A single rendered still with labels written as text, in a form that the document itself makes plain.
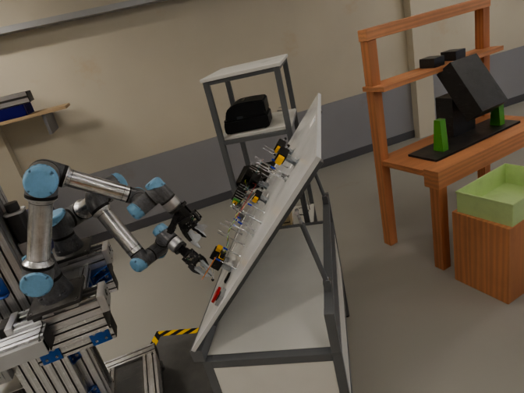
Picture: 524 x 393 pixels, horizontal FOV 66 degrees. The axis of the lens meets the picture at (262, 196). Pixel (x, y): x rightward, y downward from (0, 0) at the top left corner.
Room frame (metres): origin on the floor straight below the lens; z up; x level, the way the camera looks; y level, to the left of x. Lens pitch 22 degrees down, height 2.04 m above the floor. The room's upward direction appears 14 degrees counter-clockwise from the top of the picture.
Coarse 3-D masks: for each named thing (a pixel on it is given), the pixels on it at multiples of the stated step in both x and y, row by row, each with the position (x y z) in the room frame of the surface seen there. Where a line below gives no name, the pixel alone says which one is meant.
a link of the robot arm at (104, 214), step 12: (96, 204) 1.81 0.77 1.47; (108, 204) 1.84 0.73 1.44; (96, 216) 1.81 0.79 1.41; (108, 216) 1.80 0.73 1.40; (108, 228) 1.78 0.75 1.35; (120, 228) 1.78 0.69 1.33; (120, 240) 1.76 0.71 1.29; (132, 240) 1.76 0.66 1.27; (132, 252) 1.73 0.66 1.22; (144, 252) 1.75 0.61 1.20; (132, 264) 1.71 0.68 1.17; (144, 264) 1.70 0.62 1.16
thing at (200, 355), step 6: (228, 252) 2.16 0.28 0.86; (210, 300) 1.71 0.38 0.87; (198, 330) 1.51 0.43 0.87; (210, 330) 1.50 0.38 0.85; (210, 336) 1.49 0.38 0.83; (204, 342) 1.42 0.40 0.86; (210, 342) 1.47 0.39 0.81; (198, 348) 1.39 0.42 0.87; (204, 348) 1.40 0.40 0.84; (192, 354) 1.38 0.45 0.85; (198, 354) 1.37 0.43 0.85; (204, 354) 1.39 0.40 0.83; (198, 360) 1.38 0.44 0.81; (204, 360) 1.37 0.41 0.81
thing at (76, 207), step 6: (114, 174) 1.99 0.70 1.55; (114, 180) 1.94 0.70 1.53; (120, 180) 1.96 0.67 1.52; (84, 198) 2.11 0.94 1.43; (108, 198) 1.88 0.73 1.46; (72, 204) 2.19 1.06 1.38; (78, 204) 2.14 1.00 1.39; (84, 204) 2.08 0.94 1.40; (72, 210) 2.14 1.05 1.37; (78, 210) 2.12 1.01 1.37; (84, 210) 2.09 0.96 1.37; (78, 216) 2.12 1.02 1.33; (84, 216) 2.12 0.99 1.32; (90, 216) 2.15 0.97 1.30; (78, 222) 2.13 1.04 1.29
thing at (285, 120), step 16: (240, 64) 3.11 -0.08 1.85; (256, 64) 2.74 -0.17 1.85; (272, 64) 2.47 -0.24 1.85; (208, 80) 2.56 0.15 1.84; (224, 80) 2.55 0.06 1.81; (288, 80) 3.01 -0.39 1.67; (208, 96) 2.58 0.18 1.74; (288, 112) 2.47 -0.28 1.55; (272, 128) 2.54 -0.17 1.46; (288, 128) 2.48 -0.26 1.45; (224, 144) 2.57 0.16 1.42; (240, 144) 3.12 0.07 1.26; (224, 160) 2.58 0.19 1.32; (304, 192) 2.50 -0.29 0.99; (240, 208) 2.57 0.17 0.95; (304, 208) 2.48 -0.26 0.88
